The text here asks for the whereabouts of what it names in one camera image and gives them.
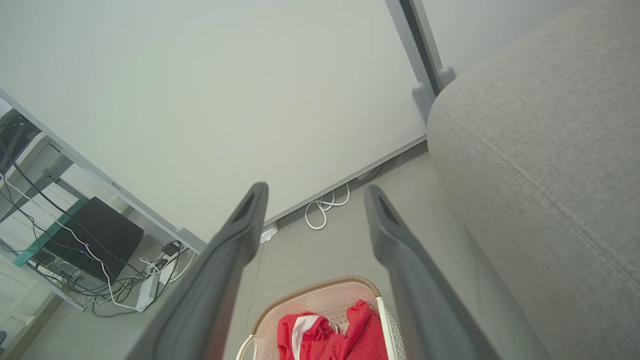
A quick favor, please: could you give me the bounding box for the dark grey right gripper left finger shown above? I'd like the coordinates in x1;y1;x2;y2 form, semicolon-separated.
127;182;270;360

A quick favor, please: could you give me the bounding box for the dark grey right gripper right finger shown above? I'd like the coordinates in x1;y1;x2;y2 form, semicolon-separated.
364;184;504;360

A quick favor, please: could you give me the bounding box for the plain red garment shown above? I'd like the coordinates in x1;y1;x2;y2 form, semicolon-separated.
320;299;390;360

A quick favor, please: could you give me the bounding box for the red garment with white stripe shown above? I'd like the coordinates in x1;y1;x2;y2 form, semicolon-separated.
276;312;341;360

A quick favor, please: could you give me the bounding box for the grey fabric sofa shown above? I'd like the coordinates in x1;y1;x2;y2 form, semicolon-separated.
426;0;640;360

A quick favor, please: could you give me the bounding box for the white power strip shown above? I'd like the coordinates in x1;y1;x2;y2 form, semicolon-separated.
135;272;161;313

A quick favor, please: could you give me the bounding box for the cream perforated laundry basket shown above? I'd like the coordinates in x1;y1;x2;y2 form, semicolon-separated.
235;275;407;360

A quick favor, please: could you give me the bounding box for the black computer box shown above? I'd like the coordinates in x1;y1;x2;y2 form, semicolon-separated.
42;196;145;282

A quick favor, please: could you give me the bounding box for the green bar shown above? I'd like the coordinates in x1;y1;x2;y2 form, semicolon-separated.
12;196;90;267

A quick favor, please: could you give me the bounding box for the black monitor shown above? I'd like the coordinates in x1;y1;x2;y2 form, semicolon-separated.
0;109;42;173

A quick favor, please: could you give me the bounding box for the white floor bracket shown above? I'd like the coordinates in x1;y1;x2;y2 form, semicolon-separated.
259;221;279;245

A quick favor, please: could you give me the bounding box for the thin white cable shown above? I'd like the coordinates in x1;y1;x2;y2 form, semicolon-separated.
0;179;138;310

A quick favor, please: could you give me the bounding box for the coiled white cable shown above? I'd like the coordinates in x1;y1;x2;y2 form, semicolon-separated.
304;182;352;231

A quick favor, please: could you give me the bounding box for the white desk frame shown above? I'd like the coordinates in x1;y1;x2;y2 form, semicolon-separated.
0;134;76;223

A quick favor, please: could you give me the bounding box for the grey partition post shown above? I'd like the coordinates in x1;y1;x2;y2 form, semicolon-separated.
385;0;457;121

